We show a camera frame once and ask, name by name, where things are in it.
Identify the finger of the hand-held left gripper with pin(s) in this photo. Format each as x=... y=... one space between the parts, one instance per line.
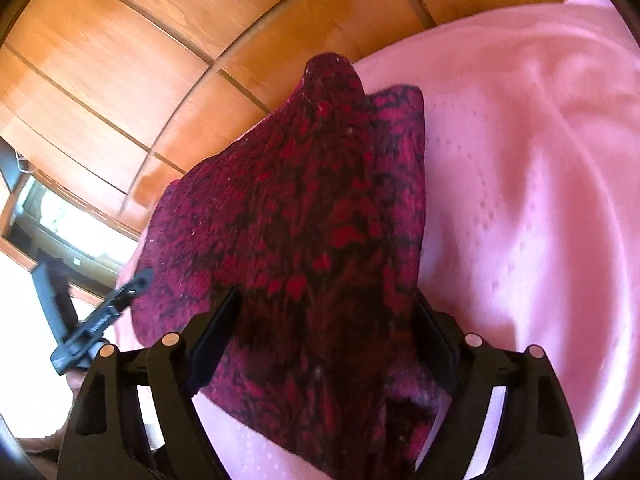
x=115 y=305
x=52 y=290

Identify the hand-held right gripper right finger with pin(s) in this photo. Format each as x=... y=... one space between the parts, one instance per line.
x=435 y=350

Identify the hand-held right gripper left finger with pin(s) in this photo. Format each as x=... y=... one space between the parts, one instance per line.
x=215 y=342

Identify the red black floral garment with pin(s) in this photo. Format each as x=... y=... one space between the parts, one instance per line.
x=310 y=210

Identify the window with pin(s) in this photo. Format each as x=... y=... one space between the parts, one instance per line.
x=65 y=225

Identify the pink blanket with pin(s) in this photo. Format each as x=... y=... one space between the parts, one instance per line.
x=525 y=185

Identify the wooden wardrobe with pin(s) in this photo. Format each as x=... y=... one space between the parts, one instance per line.
x=175 y=35

